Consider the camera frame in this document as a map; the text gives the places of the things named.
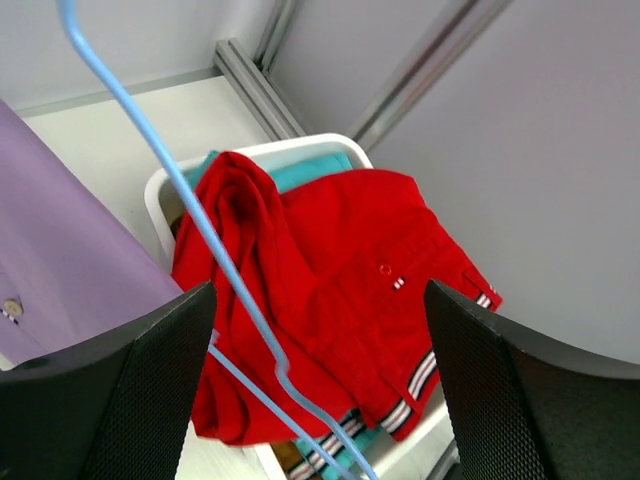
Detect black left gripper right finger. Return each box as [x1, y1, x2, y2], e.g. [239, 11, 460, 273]
[424, 281, 639, 479]

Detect blue hanger of lilac trousers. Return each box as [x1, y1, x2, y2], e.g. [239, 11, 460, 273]
[56, 1, 377, 479]

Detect red trousers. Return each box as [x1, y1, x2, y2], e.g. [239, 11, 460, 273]
[172, 152, 502, 446]

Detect aluminium right frame post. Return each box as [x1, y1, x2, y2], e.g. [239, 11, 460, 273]
[214, 1, 508, 149]

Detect brown trousers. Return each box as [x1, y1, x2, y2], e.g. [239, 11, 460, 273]
[170, 213, 302, 473]

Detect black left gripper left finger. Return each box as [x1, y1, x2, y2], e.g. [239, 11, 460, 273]
[1, 282, 216, 479]

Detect white plastic basket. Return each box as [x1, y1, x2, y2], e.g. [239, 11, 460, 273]
[144, 134, 457, 479]

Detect teal trousers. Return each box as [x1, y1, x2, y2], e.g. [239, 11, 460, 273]
[185, 150, 382, 479]

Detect lilac trousers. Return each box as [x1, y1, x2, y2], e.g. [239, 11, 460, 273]
[1, 104, 182, 365]

